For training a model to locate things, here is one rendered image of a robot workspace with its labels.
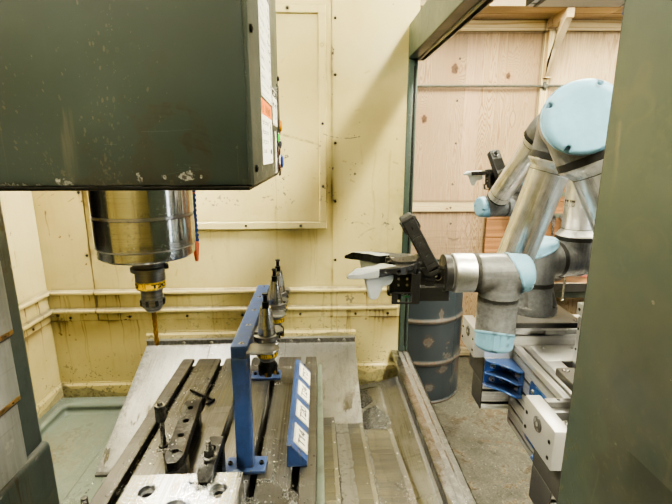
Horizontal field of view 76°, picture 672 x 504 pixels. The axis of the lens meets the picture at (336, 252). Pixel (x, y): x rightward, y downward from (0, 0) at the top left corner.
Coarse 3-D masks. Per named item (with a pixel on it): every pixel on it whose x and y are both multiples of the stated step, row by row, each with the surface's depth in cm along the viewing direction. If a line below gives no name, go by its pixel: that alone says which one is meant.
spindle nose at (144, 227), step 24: (96, 192) 65; (120, 192) 64; (144, 192) 65; (168, 192) 67; (96, 216) 66; (120, 216) 65; (144, 216) 66; (168, 216) 68; (192, 216) 74; (96, 240) 68; (120, 240) 66; (144, 240) 67; (168, 240) 69; (192, 240) 74; (120, 264) 67; (144, 264) 68
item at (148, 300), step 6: (144, 294) 74; (150, 294) 74; (156, 294) 75; (162, 294) 76; (144, 300) 75; (150, 300) 75; (156, 300) 75; (162, 300) 76; (144, 306) 75; (150, 306) 75; (156, 306) 75; (162, 306) 77; (150, 312) 76
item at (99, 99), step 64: (0, 0) 54; (64, 0) 54; (128, 0) 55; (192, 0) 55; (256, 0) 65; (0, 64) 56; (64, 64) 56; (128, 64) 56; (192, 64) 57; (256, 64) 64; (0, 128) 57; (64, 128) 58; (128, 128) 58; (192, 128) 58; (256, 128) 64
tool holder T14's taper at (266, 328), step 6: (270, 306) 103; (264, 312) 102; (270, 312) 102; (264, 318) 102; (270, 318) 102; (258, 324) 103; (264, 324) 102; (270, 324) 102; (258, 330) 103; (264, 330) 102; (270, 330) 102; (264, 336) 102; (270, 336) 102
